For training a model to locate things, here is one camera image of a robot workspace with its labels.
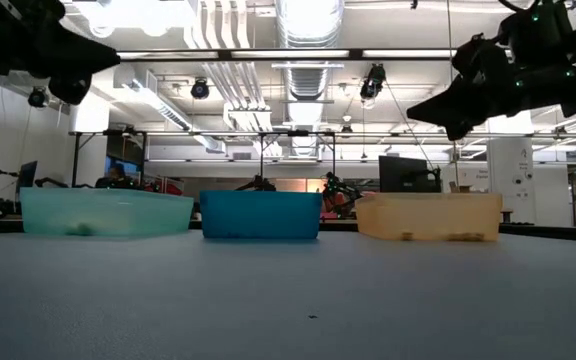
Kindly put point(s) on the blue plastic bin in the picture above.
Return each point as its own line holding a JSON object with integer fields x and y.
{"x": 260, "y": 215}

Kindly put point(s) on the white pillar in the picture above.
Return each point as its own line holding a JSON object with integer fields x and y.
{"x": 510, "y": 190}

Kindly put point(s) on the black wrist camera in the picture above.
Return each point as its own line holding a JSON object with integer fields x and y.
{"x": 478, "y": 57}
{"x": 70, "y": 89}

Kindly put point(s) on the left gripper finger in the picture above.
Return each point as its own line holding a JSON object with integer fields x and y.
{"x": 83, "y": 57}

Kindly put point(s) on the black overhead light bar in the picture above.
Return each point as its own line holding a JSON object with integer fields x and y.
{"x": 288, "y": 53}

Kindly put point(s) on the black background rig frame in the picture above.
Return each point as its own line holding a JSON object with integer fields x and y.
{"x": 261, "y": 155}

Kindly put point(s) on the small dark monitor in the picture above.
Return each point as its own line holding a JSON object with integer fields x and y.
{"x": 28, "y": 172}

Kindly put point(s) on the silver ceiling duct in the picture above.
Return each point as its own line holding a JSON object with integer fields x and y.
{"x": 308, "y": 80}

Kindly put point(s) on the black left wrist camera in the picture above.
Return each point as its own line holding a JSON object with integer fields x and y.
{"x": 70, "y": 89}

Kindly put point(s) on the person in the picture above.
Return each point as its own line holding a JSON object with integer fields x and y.
{"x": 114, "y": 176}

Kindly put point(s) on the hanging black spotlight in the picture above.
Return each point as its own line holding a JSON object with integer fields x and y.
{"x": 373, "y": 82}
{"x": 37, "y": 98}
{"x": 199, "y": 89}

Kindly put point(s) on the orange plastic bin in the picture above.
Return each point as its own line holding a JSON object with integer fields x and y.
{"x": 428, "y": 217}

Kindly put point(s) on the blue-gray table mat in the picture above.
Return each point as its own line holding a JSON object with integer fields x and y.
{"x": 288, "y": 310}

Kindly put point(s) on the black background robot arm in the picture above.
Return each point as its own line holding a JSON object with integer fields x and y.
{"x": 338, "y": 192}
{"x": 258, "y": 185}

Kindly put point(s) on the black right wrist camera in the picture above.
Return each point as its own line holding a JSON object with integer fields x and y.
{"x": 478, "y": 57}

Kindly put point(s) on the teal plastic bin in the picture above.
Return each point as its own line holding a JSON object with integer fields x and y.
{"x": 108, "y": 212}

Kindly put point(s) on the black monitor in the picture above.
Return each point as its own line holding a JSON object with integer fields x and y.
{"x": 403, "y": 175}

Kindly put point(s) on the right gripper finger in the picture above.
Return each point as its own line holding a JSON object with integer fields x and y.
{"x": 453, "y": 102}
{"x": 460, "y": 131}

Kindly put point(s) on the white ceiling box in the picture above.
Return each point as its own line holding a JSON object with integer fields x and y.
{"x": 90, "y": 117}

